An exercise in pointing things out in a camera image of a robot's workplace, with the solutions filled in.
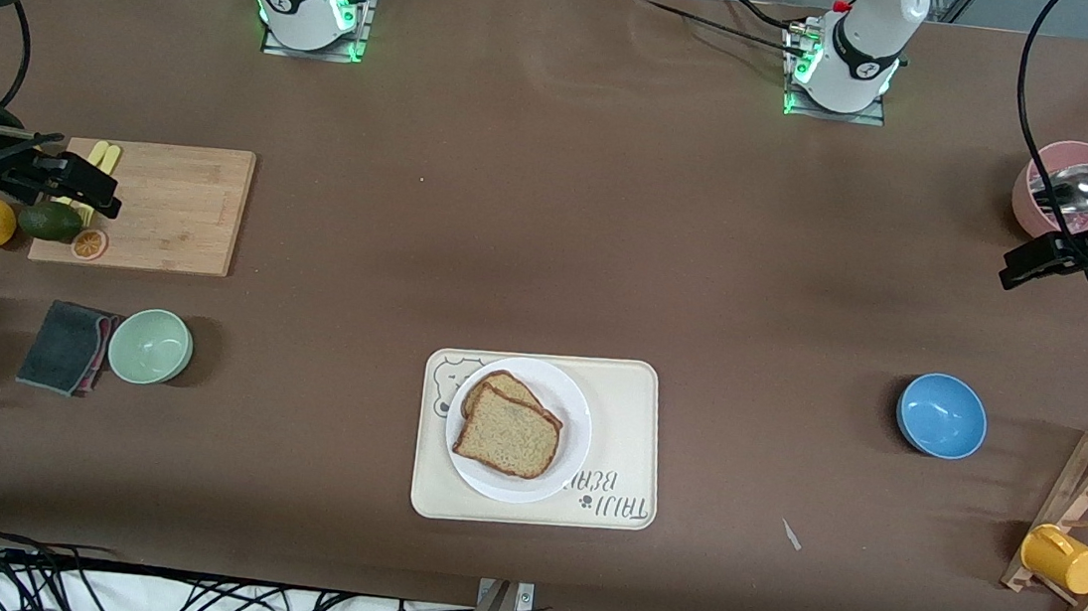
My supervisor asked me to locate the white round plate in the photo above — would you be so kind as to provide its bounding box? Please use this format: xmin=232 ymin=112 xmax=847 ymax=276
xmin=439 ymin=350 xmax=600 ymax=511

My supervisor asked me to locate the plain bread slice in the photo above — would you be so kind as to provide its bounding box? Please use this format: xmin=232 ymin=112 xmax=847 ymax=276
xmin=450 ymin=381 xmax=566 ymax=482

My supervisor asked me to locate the yellow plastic knife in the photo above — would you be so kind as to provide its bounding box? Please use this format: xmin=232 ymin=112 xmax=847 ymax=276
xmin=55 ymin=137 xmax=109 ymax=209

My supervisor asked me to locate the green avocado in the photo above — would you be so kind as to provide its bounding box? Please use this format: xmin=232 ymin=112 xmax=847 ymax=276
xmin=16 ymin=198 xmax=86 ymax=245

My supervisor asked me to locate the orange slice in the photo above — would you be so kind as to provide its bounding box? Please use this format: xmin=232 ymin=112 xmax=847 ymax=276
xmin=70 ymin=227 xmax=111 ymax=263

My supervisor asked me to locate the wooden cutting board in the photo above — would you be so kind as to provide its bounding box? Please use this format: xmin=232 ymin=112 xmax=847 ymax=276
xmin=27 ymin=131 xmax=258 ymax=282

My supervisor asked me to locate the pink bowl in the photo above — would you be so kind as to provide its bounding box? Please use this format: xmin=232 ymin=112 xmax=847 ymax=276
xmin=1008 ymin=136 xmax=1088 ymax=244

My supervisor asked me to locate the grey and pink folded cloth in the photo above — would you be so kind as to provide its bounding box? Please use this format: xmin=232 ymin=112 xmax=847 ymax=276
xmin=14 ymin=297 xmax=125 ymax=401

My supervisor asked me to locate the pale green bowl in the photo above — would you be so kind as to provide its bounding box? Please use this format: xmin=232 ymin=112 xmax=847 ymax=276
xmin=104 ymin=305 xmax=198 ymax=390

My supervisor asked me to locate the blue bowl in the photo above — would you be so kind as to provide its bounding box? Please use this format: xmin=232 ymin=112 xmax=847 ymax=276
xmin=892 ymin=369 xmax=992 ymax=464

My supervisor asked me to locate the yellow mug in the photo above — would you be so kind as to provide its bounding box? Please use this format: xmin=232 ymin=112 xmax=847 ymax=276
xmin=1016 ymin=522 xmax=1088 ymax=596

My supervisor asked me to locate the cream tray with bear print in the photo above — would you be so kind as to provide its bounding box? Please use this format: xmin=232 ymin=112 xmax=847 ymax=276
xmin=408 ymin=339 xmax=672 ymax=540

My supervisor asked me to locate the bread slice under egg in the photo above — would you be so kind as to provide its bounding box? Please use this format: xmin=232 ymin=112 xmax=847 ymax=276
xmin=460 ymin=367 xmax=563 ymax=427

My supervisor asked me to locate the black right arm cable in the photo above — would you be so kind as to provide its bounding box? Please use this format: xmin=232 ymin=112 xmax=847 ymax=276
xmin=2 ymin=0 xmax=36 ymax=111

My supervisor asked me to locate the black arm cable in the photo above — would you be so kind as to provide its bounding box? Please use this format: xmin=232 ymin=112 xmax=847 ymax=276
xmin=2 ymin=0 xmax=36 ymax=111
xmin=1001 ymin=0 xmax=1088 ymax=261

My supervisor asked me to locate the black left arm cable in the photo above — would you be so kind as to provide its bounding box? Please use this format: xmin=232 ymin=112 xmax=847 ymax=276
xmin=1001 ymin=0 xmax=1088 ymax=261

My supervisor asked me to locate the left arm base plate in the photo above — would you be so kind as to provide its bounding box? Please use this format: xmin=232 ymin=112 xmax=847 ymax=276
xmin=777 ymin=25 xmax=895 ymax=128

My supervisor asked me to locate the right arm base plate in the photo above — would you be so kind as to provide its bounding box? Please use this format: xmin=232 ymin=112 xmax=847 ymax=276
xmin=261 ymin=0 xmax=381 ymax=66

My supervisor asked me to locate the black cables to arm base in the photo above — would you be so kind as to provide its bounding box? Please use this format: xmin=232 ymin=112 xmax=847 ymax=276
xmin=619 ymin=0 xmax=819 ymax=63

